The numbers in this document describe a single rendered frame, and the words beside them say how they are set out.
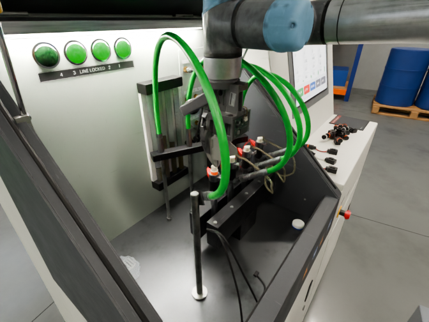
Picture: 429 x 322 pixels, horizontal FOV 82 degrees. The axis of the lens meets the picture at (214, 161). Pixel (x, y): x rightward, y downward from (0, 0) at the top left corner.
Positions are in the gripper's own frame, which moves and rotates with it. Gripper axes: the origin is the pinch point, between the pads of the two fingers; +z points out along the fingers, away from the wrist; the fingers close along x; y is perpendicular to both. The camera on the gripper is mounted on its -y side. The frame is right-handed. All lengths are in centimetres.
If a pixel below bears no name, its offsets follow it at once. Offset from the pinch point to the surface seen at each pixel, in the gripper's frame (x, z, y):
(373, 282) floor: 97, 114, 52
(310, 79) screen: 69, -8, -1
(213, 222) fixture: -4.1, 15.6, 2.8
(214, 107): -14.5, -19.5, 11.1
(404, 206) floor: 196, 114, 62
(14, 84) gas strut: -31.5, -22.9, -10.4
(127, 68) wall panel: -1.4, -19.2, -28.0
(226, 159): -15.8, -12.5, 14.5
